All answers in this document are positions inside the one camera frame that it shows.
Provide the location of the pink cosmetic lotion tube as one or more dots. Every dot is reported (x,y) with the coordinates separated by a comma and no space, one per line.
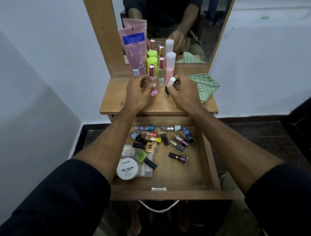
(134,53)

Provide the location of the person's olive green trousers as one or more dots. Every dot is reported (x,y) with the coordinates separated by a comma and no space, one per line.
(230,206)

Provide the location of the blue polish bottle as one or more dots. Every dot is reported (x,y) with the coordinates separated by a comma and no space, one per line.
(187,133)

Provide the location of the wooden dressing table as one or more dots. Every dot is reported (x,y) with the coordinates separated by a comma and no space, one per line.
(114,102)

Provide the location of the yellow square polish bottle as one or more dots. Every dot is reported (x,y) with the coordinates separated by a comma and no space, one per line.
(151,147)

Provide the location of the person's black left sleeve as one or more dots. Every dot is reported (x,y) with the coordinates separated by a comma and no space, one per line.
(56,199)

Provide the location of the clear plastic compartment box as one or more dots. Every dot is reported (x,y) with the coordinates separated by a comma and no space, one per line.
(147,171)

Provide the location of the person's black right sleeve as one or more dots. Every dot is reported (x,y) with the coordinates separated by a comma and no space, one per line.
(281,201)

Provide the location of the white nail polish remover jar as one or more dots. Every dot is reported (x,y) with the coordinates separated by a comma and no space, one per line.
(127,169)

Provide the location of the pile of nail polish bottles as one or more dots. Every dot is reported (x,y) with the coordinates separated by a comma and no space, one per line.
(150,139)

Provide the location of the wooden drawer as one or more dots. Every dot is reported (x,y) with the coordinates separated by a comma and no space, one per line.
(179,177)

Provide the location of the dressing table mirror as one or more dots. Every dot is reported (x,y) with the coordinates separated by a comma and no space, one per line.
(209,36)

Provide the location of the gold polish bottle patterned cap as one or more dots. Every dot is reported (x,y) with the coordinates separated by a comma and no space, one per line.
(179,147)

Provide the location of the slim clear perfume bottle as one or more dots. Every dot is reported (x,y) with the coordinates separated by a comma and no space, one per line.
(162,75)

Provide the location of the person's left hand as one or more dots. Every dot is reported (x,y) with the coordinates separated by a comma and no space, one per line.
(137,94)

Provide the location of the person's left forearm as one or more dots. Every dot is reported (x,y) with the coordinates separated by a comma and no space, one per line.
(109,146)

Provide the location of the person's black sleeve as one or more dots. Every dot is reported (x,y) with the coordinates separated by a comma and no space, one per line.
(56,199)
(281,201)

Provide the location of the green striped cloth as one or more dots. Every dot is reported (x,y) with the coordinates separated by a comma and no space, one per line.
(206,85)

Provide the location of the white-capped dark polish bottle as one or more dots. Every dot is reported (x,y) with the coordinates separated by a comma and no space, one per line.
(171,81)

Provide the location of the maroon polish bottle black cap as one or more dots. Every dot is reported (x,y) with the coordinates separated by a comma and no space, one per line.
(181,159)

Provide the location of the pink perfume bottle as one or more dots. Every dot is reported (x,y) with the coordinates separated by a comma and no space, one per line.
(152,77)

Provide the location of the person's left foot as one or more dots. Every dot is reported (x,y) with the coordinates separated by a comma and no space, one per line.
(134,218)

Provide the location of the person's right hand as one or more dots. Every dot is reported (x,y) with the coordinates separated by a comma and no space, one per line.
(187,94)

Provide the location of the green square polish bottle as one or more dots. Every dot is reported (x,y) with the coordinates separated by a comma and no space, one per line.
(140,155)

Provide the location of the person's right forearm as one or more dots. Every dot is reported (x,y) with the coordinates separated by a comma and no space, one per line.
(230,150)

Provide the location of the lime green bottle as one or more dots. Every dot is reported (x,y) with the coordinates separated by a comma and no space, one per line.
(151,63)

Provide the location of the pink spray bottle white cap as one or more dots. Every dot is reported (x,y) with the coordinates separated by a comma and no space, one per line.
(170,70)

